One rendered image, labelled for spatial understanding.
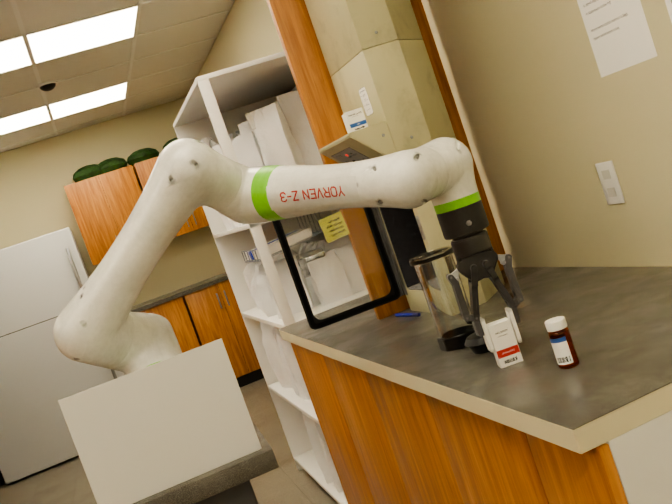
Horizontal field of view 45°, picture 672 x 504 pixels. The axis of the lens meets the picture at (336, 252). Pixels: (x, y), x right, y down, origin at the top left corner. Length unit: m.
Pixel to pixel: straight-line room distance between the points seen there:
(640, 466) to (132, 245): 1.01
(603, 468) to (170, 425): 0.81
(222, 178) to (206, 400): 0.44
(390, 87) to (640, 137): 0.67
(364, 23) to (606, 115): 0.68
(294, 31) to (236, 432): 1.39
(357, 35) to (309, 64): 0.37
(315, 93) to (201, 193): 1.02
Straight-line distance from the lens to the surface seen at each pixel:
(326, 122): 2.58
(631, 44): 2.03
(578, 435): 1.26
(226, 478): 1.65
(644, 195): 2.14
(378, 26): 2.30
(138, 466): 1.66
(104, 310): 1.71
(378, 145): 2.23
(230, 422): 1.66
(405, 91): 2.28
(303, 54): 2.61
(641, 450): 1.32
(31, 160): 7.72
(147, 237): 1.67
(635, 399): 1.31
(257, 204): 1.68
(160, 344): 1.81
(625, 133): 2.13
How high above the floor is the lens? 1.38
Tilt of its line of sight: 4 degrees down
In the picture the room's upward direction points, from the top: 19 degrees counter-clockwise
